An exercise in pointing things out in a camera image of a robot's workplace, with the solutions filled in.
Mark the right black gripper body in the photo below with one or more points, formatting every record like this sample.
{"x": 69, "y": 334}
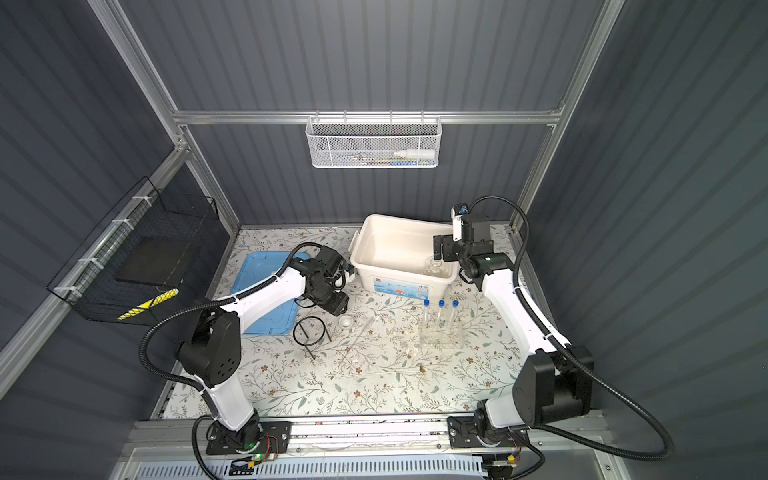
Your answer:
{"x": 453, "y": 251}

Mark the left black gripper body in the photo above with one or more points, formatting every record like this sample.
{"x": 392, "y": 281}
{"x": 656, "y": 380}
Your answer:
{"x": 331, "y": 299}

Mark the blue capped test tube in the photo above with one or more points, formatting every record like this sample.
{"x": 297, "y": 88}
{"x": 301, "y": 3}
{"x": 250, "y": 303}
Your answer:
{"x": 453, "y": 323}
{"x": 441, "y": 318}
{"x": 426, "y": 318}

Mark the thin wire test tube brush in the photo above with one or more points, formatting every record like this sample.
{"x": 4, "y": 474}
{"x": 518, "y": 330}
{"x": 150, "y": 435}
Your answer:
{"x": 351, "y": 355}

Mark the white plastic storage bin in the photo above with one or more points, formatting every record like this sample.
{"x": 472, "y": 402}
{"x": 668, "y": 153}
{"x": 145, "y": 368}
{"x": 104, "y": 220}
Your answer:
{"x": 389, "y": 253}

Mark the clear glass flask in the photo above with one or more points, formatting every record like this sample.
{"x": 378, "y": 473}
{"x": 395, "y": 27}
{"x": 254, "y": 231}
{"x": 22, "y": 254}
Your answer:
{"x": 434, "y": 268}

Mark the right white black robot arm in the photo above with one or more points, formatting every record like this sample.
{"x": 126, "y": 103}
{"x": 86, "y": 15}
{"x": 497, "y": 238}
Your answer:
{"x": 556, "y": 379}

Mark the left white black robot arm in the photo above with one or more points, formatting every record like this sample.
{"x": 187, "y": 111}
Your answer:
{"x": 211, "y": 354}

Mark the blue plastic lid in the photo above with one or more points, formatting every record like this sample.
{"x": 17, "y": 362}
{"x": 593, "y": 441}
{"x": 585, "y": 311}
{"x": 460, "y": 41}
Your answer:
{"x": 271, "y": 310}

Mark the white bottle in basket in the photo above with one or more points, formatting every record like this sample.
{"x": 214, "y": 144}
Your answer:
{"x": 418, "y": 155}

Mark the black pad in basket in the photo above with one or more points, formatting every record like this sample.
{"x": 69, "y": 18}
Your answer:
{"x": 157, "y": 261}

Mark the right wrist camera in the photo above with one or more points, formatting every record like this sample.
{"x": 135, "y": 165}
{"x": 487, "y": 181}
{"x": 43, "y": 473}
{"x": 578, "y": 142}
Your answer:
{"x": 458, "y": 211}

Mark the black wire ring stand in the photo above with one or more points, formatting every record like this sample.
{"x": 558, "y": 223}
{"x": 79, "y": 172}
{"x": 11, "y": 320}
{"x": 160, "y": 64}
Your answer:
{"x": 309, "y": 332}

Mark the white wire mesh basket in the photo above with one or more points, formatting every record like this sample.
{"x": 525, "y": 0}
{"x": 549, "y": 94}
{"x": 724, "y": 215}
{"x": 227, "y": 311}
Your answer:
{"x": 370, "y": 143}

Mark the black wire basket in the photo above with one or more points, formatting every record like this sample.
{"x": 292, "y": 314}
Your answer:
{"x": 178, "y": 210}

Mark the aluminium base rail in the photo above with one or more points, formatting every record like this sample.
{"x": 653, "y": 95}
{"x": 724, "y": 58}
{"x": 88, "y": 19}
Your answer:
{"x": 327, "y": 436}

